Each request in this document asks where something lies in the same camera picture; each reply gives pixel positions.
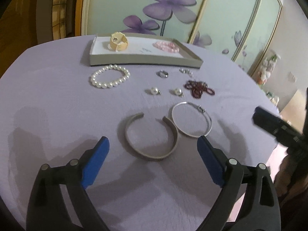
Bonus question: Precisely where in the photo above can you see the thin silver bangle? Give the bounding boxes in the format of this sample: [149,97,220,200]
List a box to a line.
[171,101,213,139]

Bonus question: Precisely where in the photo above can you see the wide silver cuff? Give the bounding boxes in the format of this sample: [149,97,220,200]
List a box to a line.
[124,112,179,162]

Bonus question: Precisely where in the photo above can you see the white pearl bracelet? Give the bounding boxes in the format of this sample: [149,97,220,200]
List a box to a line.
[90,64,131,89]

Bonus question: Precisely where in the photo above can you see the plush toys hanging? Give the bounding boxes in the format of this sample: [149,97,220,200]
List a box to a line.
[257,50,281,86]

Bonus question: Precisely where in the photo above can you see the lavender tablecloth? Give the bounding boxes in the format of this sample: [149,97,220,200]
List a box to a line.
[1,36,277,230]

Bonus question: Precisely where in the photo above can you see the right pearl earring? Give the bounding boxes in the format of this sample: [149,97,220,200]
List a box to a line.
[170,88,184,98]

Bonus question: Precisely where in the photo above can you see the pearl earring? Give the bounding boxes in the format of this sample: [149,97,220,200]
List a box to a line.
[147,87,161,95]
[170,88,184,98]

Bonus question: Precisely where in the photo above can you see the floral sliding wardrobe doors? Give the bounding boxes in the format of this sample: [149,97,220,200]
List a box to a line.
[75,0,282,74]

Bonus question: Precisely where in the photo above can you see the left pearl earring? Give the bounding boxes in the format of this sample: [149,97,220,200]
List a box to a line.
[147,87,161,95]

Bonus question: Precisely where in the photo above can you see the grey shallow cardboard tray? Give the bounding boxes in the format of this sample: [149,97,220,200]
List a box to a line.
[89,33,203,68]

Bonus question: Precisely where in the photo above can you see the wooden door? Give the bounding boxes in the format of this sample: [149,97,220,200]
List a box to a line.
[1,0,77,74]

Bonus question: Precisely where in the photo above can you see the dark red bead bracelet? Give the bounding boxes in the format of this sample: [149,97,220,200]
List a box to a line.
[183,79,216,100]

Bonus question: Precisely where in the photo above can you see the pink bead bracelet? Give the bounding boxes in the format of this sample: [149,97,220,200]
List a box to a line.
[152,41,181,53]

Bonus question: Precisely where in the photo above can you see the cream wide cuff bracelet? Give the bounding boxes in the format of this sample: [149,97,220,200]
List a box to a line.
[107,32,129,52]

